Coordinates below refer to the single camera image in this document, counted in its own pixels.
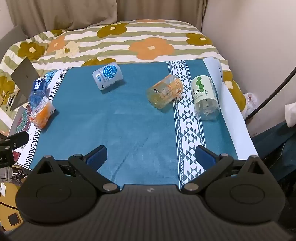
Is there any blue label water bottle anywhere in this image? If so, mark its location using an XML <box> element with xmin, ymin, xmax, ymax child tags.
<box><xmin>29</xmin><ymin>70</ymin><xmax>56</xmax><ymax>106</ymax></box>

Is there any grey laptop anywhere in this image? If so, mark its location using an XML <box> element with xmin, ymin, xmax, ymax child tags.
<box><xmin>10</xmin><ymin>57</ymin><xmax>41</xmax><ymax>111</ymax></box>

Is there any clear bottle green-dot label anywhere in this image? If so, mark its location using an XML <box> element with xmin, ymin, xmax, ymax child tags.
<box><xmin>191</xmin><ymin>75</ymin><xmax>220</xmax><ymax>121</ymax></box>

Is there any floral striped blanket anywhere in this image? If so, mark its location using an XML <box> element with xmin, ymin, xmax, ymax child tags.
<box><xmin>0</xmin><ymin>19</ymin><xmax>247</xmax><ymax>142</ymax></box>

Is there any teal patterned tablecloth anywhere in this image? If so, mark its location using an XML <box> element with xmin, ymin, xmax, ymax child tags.
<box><xmin>17</xmin><ymin>57</ymin><xmax>259</xmax><ymax>186</ymax></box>

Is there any black cable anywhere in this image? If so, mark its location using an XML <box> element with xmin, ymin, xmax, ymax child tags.
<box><xmin>245</xmin><ymin>66</ymin><xmax>296</xmax><ymax>120</ymax></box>

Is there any orange jelly cup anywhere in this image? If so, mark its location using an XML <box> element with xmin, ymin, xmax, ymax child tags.
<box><xmin>29</xmin><ymin>97</ymin><xmax>57</xmax><ymax>129</ymax></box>

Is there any round patterned mat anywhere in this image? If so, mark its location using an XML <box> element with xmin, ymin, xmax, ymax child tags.
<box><xmin>8</xmin><ymin>102</ymin><xmax>33</xmax><ymax>140</ymax></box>

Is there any orange clear plastic bottle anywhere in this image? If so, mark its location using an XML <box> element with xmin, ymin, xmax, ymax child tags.
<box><xmin>147</xmin><ymin>74</ymin><xmax>184</xmax><ymax>110</ymax></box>

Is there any white cloth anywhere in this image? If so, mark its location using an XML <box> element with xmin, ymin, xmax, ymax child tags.
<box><xmin>284</xmin><ymin>102</ymin><xmax>296</xmax><ymax>128</ymax></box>

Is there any clear plastic bag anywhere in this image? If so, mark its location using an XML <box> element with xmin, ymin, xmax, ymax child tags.
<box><xmin>241</xmin><ymin>92</ymin><xmax>255</xmax><ymax>114</ymax></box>

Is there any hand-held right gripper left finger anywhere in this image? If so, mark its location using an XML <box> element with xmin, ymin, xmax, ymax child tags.
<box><xmin>33</xmin><ymin>145</ymin><xmax>121</xmax><ymax>193</ymax></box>

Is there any dark blue cloth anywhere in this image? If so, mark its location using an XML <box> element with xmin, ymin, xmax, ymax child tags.
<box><xmin>251</xmin><ymin>120</ymin><xmax>296</xmax><ymax>181</ymax></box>

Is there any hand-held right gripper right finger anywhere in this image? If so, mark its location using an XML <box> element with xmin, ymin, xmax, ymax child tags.
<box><xmin>180</xmin><ymin>145</ymin><xmax>270</xmax><ymax>192</ymax></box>

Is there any yellow box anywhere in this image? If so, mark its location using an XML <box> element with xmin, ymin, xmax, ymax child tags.
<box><xmin>0</xmin><ymin>182</ymin><xmax>24</xmax><ymax>232</ymax></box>

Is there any beige curtain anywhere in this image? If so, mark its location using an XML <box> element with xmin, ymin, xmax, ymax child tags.
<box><xmin>9</xmin><ymin>0</ymin><xmax>204</xmax><ymax>38</ymax></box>

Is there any white cup with blue label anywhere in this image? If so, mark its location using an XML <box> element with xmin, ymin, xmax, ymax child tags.
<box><xmin>92</xmin><ymin>63</ymin><xmax>124</xmax><ymax>91</ymax></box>

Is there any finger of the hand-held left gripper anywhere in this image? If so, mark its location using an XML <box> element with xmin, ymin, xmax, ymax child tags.
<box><xmin>0</xmin><ymin>131</ymin><xmax>30</xmax><ymax>149</ymax></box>

